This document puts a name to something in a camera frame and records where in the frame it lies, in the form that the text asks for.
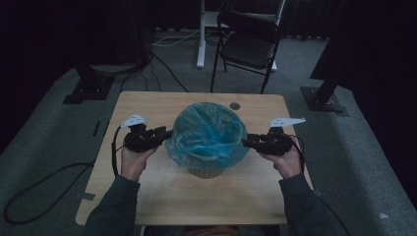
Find thick black looped cable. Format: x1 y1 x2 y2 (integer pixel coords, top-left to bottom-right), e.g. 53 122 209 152
2 161 96 226

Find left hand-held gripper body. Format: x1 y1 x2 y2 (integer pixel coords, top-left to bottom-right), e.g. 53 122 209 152
119 112 162 154

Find person's left hand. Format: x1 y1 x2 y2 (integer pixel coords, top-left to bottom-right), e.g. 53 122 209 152
120 144 160 183

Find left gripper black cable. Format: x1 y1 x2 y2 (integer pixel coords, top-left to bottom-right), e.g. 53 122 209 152
110 125 132 178

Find green ribbed bin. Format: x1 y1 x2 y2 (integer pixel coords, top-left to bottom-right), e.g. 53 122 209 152
186 166 225 180

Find black folding chair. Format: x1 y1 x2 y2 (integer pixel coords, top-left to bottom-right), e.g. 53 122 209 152
209 10 283 95

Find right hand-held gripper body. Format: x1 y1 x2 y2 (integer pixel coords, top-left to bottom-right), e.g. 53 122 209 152
259 116 307 156

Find white floor cable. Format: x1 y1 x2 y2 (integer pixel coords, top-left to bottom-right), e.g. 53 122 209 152
151 29 202 48

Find black slanted stand with base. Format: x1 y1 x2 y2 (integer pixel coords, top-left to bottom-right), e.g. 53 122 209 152
300 77 350 118

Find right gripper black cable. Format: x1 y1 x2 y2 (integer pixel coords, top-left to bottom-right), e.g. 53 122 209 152
288 133 352 236

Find black floor cables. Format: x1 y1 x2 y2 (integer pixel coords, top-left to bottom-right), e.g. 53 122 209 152
119 52 190 93

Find black stand with square base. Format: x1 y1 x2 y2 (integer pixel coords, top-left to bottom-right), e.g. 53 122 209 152
62 63 116 105

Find blue plastic bag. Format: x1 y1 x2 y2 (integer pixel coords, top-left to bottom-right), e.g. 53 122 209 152
164 101 251 171

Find person's right hand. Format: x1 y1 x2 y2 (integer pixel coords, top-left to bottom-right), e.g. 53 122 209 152
260 137 305 180

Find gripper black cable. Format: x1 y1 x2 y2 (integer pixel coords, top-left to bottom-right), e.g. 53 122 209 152
110 125 132 178
288 133 352 236

